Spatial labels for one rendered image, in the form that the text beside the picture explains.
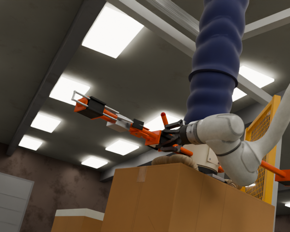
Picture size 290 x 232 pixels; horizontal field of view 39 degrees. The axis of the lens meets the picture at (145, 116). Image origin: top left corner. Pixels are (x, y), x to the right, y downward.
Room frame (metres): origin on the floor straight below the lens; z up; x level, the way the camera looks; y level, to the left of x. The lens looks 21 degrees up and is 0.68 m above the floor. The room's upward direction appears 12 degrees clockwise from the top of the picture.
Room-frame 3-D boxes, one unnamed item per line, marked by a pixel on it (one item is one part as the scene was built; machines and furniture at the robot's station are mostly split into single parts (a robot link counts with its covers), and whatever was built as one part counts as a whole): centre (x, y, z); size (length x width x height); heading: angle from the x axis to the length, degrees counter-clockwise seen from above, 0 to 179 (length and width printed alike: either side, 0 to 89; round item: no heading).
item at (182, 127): (1.47, -0.16, 1.20); 0.09 x 0.07 x 0.08; 36
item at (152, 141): (1.60, -0.08, 1.20); 0.10 x 0.08 x 0.06; 36
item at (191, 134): (1.41, -0.21, 1.20); 0.09 x 0.06 x 0.09; 126
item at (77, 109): (1.40, 0.20, 1.20); 0.08 x 0.07 x 0.05; 126
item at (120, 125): (1.48, 0.09, 1.19); 0.07 x 0.07 x 0.04; 36
